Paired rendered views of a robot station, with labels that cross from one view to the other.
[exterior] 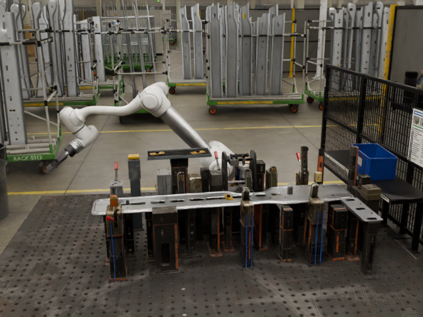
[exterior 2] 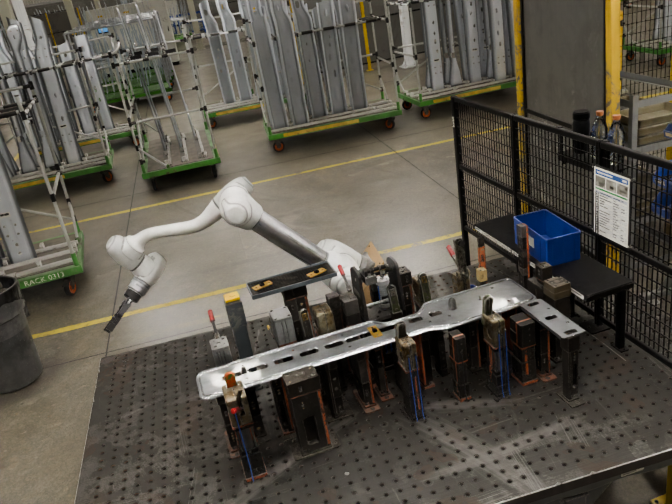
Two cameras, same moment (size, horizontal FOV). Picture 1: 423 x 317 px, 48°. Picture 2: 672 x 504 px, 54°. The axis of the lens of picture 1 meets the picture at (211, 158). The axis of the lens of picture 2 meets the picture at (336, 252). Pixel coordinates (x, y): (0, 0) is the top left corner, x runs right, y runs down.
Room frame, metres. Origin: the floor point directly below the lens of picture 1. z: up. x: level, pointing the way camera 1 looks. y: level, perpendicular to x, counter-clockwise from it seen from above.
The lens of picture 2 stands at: (0.14, 0.20, 2.36)
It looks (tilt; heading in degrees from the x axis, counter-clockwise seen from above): 24 degrees down; 355
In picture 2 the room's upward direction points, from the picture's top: 10 degrees counter-clockwise
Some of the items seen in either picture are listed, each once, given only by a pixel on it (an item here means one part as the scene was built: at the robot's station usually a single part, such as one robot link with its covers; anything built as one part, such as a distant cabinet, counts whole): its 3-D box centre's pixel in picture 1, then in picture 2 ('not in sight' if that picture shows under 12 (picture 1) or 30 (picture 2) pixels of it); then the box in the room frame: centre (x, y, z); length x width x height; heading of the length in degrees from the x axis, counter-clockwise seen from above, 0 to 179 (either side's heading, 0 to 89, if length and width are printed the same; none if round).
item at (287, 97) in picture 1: (253, 66); (322, 73); (9.61, -0.85, 0.88); 1.91 x 1.00 x 1.76; 92
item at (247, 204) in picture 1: (246, 233); (410, 377); (2.20, -0.18, 0.87); 0.12 x 0.09 x 0.35; 9
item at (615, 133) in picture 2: not in sight; (616, 139); (2.53, -1.19, 1.53); 0.06 x 0.06 x 0.20
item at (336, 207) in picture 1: (337, 232); (522, 349); (2.26, -0.65, 0.84); 0.11 x 0.10 x 0.28; 9
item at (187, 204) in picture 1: (225, 199); (370, 335); (2.35, -0.07, 1.00); 1.38 x 0.22 x 0.02; 99
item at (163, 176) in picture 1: (165, 205); (289, 356); (2.47, 0.26, 0.90); 0.13 x 0.10 x 0.41; 9
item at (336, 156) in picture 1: (369, 172); (543, 252); (2.70, -0.95, 1.01); 0.90 x 0.22 x 0.03; 9
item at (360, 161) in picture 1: (372, 160); (545, 237); (2.68, -0.95, 1.10); 0.30 x 0.17 x 0.13; 4
